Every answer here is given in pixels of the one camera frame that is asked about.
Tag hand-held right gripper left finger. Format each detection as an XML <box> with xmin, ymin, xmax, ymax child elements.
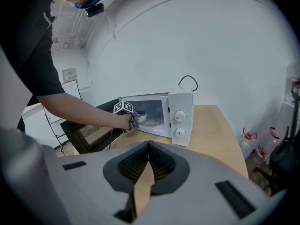
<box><xmin>46</xmin><ymin>140</ymin><xmax>149</xmax><ymax>225</ymax></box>

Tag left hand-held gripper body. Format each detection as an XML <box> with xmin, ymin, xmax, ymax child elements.
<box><xmin>113</xmin><ymin>100</ymin><xmax>141</xmax><ymax>131</ymax></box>

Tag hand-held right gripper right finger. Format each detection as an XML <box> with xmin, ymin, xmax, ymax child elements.
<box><xmin>138</xmin><ymin>140</ymin><xmax>288</xmax><ymax>225</ymax></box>

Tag white bowl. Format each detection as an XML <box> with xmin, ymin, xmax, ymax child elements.
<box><xmin>135</xmin><ymin>110</ymin><xmax>148</xmax><ymax>124</ymax></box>

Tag white microwave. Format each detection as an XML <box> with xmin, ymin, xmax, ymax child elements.
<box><xmin>60</xmin><ymin>88</ymin><xmax>194</xmax><ymax>154</ymax></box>

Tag person's left forearm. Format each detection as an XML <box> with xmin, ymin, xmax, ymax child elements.
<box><xmin>36</xmin><ymin>92</ymin><xmax>124</xmax><ymax>130</ymax></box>

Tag person's left hand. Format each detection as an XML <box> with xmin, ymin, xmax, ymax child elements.
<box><xmin>119</xmin><ymin>113</ymin><xmax>132</xmax><ymax>132</ymax></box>

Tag whiteboard on black stand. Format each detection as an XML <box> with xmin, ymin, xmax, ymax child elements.
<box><xmin>22</xmin><ymin>79</ymin><xmax>83</xmax><ymax>153</ymax></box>

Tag black office chair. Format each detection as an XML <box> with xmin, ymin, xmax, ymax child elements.
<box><xmin>254</xmin><ymin>77</ymin><xmax>300</xmax><ymax>196</ymax></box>

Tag person's black shirt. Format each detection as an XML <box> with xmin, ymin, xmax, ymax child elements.
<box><xmin>0</xmin><ymin>0</ymin><xmax>66</xmax><ymax>133</ymax></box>

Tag clear water bottle red handle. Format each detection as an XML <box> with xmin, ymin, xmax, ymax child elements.
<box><xmin>256</xmin><ymin>126</ymin><xmax>281</xmax><ymax>165</ymax></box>
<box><xmin>285</xmin><ymin>62</ymin><xmax>300</xmax><ymax>131</ymax></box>
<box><xmin>236</xmin><ymin>127</ymin><xmax>258</xmax><ymax>160</ymax></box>

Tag beige wall panel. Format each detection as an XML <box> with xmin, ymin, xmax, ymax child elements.
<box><xmin>62</xmin><ymin>67</ymin><xmax>77</xmax><ymax>83</ymax></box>

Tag black power cable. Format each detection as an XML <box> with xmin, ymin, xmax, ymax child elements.
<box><xmin>177</xmin><ymin>75</ymin><xmax>199</xmax><ymax>92</ymax></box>

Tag white wall pipes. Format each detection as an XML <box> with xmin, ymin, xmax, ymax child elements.
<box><xmin>52</xmin><ymin>0</ymin><xmax>94</xmax><ymax>50</ymax></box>

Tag black head camera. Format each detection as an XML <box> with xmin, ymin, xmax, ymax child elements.
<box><xmin>85</xmin><ymin>3</ymin><xmax>105</xmax><ymax>18</ymax></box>

